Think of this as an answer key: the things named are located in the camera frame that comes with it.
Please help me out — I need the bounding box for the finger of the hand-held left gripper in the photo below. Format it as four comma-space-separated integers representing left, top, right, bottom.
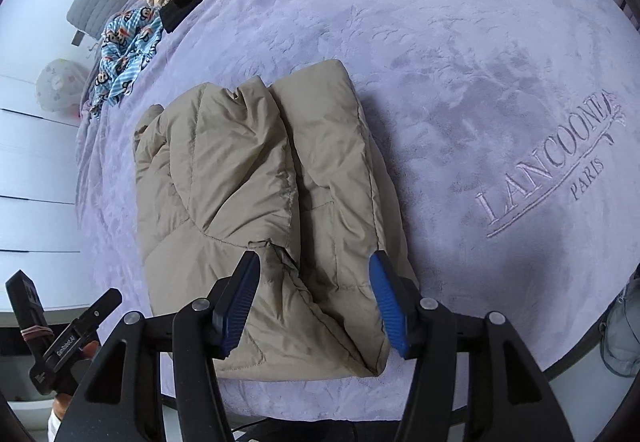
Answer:
75, 288, 124, 343

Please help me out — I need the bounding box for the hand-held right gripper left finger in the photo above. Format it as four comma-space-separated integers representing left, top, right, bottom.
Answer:
47, 249, 262, 442

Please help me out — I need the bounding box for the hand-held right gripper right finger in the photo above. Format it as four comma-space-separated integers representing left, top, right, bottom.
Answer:
368, 249, 583, 442

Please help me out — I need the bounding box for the beige puffer jacket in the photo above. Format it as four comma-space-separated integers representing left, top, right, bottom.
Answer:
132, 59, 421, 379

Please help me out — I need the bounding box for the white wardrobe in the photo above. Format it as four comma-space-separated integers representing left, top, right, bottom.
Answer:
0, 2, 96, 317

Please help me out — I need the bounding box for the white patterned round object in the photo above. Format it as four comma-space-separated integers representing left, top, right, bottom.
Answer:
35, 58, 91, 115

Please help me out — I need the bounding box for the purple plush blanket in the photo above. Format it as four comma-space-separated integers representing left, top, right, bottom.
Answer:
75, 0, 640, 423

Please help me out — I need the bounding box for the blue monkey print garment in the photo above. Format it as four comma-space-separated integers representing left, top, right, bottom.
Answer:
87, 6, 165, 119

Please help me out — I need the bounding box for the grey bag with cord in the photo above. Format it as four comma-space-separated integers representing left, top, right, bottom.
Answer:
597, 267, 640, 378

